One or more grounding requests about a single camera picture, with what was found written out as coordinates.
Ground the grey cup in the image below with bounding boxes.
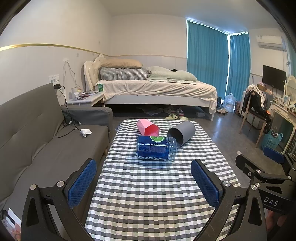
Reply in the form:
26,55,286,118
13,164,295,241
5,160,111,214
167,121,196,147

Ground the white dresser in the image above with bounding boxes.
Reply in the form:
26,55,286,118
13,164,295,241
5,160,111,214
269,101,296,154

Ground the wide teal curtain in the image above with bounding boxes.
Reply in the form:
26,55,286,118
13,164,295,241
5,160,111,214
186,19,229,99

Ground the pink cup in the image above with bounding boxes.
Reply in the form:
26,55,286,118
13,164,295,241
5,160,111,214
136,119,160,137

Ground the narrow teal curtain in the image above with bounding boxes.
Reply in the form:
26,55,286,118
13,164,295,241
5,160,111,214
227,32,251,96

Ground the clear water jug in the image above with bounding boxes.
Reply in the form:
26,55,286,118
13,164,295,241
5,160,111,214
224,92,236,113

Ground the grey sofa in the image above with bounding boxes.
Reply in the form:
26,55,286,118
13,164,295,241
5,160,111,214
0,83,113,224

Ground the light green blanket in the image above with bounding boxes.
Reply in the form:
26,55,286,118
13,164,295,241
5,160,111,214
146,66,198,83

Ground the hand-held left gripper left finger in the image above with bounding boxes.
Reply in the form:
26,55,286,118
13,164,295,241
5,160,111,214
21,159,97,241

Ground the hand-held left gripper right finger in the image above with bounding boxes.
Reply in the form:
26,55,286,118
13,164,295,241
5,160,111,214
191,159,270,241

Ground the blue drink can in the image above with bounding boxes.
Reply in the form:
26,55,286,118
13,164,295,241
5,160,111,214
136,135,178,162

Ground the white bedside table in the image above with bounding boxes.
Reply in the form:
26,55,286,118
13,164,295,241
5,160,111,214
67,91,106,108

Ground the black jacket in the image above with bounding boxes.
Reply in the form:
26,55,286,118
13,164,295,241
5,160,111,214
245,91,273,135

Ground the checked folded quilt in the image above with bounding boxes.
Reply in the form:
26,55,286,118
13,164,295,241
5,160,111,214
100,67,152,81

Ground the grey checked tablecloth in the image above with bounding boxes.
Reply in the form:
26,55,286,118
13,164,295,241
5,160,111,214
84,119,242,241

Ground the white air conditioner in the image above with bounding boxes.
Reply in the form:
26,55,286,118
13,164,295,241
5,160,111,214
255,34,285,49

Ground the white garment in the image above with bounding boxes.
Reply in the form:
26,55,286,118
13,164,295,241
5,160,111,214
248,85,265,108

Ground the bed with beige sheet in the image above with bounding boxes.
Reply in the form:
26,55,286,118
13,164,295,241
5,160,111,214
84,54,218,121

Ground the wooden chair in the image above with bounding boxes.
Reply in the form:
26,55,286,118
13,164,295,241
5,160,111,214
239,89,269,149

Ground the white headboard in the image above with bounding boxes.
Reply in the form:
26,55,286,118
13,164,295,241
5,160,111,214
83,53,105,92

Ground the beige pillow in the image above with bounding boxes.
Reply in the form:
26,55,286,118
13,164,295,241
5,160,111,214
100,58,143,69

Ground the black charger cable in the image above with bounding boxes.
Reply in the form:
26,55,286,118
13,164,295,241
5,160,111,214
54,84,82,138

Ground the white charger cable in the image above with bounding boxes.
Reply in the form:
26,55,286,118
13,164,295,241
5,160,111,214
63,58,80,93

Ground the black television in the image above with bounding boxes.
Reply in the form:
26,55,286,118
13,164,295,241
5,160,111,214
262,65,287,91

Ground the printed paper bag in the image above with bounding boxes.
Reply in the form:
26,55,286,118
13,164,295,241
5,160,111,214
0,208,22,241

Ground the round white mirror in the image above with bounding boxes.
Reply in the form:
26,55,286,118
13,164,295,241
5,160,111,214
285,75,296,104

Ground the person's right hand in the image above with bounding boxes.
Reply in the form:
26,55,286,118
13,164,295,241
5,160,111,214
265,209,288,232

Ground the blue laundry basket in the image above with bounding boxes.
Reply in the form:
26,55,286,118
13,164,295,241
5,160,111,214
261,133,283,151

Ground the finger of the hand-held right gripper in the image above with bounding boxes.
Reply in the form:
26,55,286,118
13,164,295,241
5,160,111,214
263,146,296,176
235,153,292,185

